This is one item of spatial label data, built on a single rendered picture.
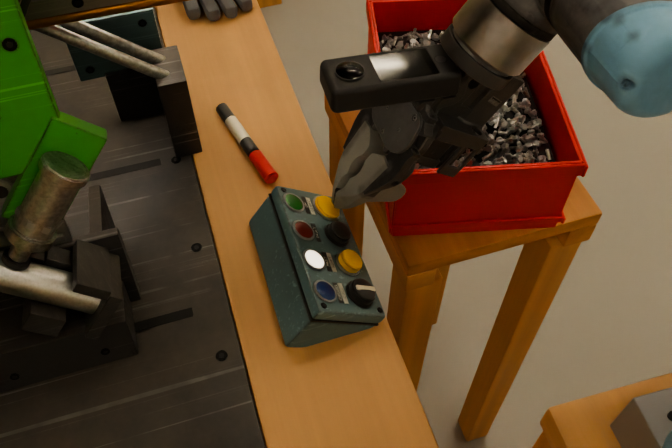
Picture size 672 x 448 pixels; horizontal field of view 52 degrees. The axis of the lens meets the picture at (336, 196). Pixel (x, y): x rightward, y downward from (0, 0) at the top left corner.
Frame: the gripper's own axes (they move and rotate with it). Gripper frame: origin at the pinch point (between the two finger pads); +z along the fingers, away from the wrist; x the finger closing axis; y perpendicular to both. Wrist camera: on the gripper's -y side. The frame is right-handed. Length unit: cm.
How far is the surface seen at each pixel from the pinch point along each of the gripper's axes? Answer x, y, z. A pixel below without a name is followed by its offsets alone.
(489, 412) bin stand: -1, 71, 47
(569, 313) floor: 19, 108, 40
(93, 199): 5.5, -19.6, 11.8
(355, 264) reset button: -7.8, 0.0, 0.9
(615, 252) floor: 32, 124, 28
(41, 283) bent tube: -5.3, -25.2, 11.2
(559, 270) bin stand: -1.3, 42.0, 4.0
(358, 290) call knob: -10.8, -0.9, 1.0
